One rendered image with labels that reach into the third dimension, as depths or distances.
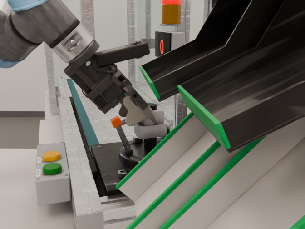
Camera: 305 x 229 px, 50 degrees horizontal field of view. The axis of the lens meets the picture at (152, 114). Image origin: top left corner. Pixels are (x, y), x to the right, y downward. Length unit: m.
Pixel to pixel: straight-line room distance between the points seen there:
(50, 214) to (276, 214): 0.55
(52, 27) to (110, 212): 0.34
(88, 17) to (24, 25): 1.10
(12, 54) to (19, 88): 3.98
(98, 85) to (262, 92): 0.41
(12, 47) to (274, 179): 0.51
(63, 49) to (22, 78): 4.00
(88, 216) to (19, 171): 0.47
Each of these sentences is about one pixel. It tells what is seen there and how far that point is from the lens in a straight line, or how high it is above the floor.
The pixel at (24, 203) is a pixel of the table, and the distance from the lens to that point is 0.85.
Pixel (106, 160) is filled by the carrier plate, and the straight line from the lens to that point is 0.75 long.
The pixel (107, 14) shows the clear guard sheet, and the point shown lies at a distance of 2.02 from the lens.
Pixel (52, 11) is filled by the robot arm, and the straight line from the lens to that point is 0.63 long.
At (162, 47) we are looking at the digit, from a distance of 0.90.
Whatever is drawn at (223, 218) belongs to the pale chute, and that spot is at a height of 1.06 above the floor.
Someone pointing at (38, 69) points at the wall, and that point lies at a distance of 4.53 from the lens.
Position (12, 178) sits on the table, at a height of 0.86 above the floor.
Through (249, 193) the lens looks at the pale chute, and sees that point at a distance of 0.40.
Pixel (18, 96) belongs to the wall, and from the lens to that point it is 4.70.
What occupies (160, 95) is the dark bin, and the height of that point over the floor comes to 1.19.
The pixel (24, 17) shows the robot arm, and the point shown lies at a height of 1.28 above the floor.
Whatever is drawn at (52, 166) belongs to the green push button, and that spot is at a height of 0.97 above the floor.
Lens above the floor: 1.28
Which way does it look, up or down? 16 degrees down
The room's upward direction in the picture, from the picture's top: straight up
